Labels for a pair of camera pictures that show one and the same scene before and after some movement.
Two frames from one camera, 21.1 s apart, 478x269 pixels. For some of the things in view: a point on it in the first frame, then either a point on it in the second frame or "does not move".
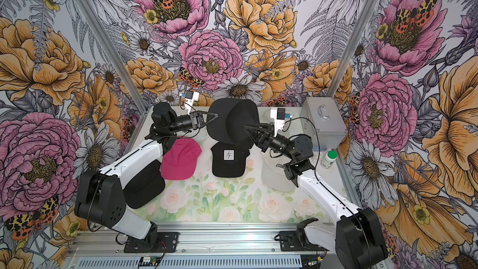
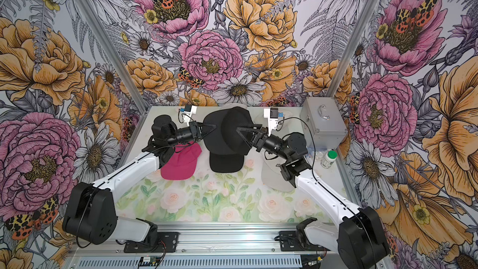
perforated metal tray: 194,262 does not move
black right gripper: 263,139 does not move
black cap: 233,114 → 226,163
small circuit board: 149,261 does not move
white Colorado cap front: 273,175 does not move
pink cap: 179,160 does not move
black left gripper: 201,122 → 197,133
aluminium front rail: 206,240 does not move
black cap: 146,185 → 225,139
